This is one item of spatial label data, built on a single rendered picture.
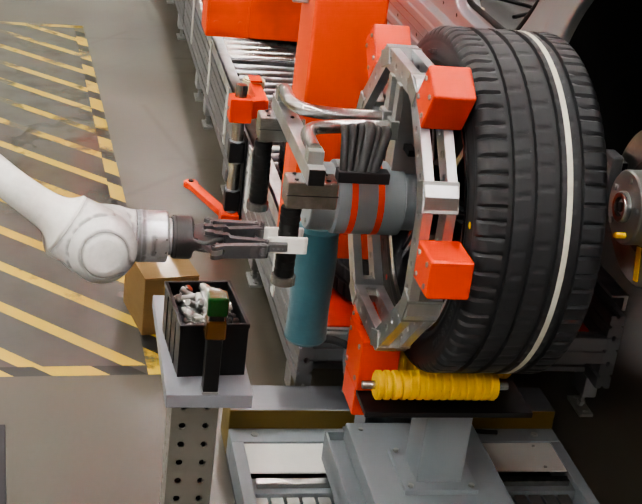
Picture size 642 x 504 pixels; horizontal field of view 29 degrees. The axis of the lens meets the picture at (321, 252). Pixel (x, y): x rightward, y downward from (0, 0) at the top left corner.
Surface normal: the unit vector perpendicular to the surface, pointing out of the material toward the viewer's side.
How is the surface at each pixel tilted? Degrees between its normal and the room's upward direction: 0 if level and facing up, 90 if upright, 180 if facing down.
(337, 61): 90
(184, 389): 0
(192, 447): 90
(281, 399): 0
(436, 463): 90
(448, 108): 125
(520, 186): 63
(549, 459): 0
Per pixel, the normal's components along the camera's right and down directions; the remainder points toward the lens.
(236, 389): 0.11, -0.91
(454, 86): 0.20, -0.50
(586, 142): 0.21, -0.28
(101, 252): 0.33, 0.24
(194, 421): 0.18, 0.42
